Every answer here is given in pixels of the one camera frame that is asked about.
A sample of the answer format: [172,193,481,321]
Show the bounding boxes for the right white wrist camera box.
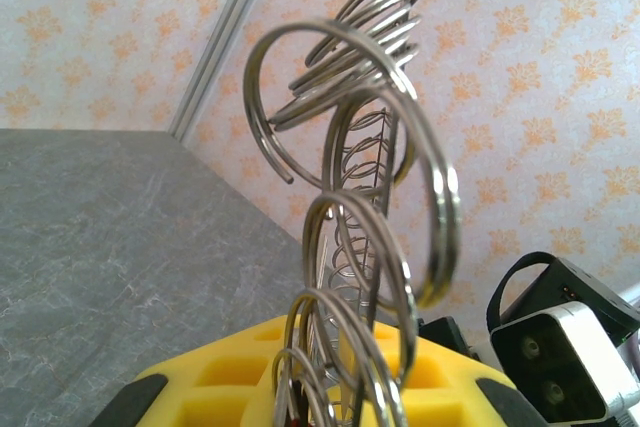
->
[489,300,636,423]

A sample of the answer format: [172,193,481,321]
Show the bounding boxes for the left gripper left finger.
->
[102,314,301,427]

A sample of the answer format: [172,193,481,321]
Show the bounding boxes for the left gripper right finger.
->
[324,321,546,427]

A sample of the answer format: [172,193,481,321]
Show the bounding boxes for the aluminium corner post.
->
[169,0,279,141]

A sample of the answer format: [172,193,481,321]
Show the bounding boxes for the metal disc with keyrings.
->
[243,0,464,427]

